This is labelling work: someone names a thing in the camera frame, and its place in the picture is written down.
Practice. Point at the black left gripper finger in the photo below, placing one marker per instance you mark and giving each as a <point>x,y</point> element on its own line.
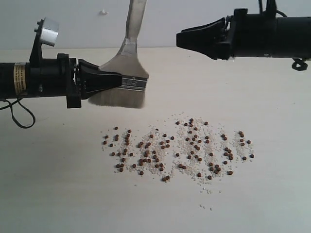
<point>95,81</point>
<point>83,64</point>

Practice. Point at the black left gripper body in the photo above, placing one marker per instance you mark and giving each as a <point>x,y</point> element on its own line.
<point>68,70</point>

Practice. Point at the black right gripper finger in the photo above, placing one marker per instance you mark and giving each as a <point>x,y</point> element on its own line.
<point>210,45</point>
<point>220,22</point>

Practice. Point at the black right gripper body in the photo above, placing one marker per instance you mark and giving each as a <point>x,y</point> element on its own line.
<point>251,35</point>

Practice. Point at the wide white-bristle paint brush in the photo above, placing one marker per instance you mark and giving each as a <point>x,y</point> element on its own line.
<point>131,93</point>

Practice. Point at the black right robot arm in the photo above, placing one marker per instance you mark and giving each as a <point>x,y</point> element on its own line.
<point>293,36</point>

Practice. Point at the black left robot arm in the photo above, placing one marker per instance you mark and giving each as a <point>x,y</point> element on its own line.
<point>75,79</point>

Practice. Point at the scattered brown pellets and rice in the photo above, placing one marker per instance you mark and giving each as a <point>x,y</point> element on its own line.
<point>150,158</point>

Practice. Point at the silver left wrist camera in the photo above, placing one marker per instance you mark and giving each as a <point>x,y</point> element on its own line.
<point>49,32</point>

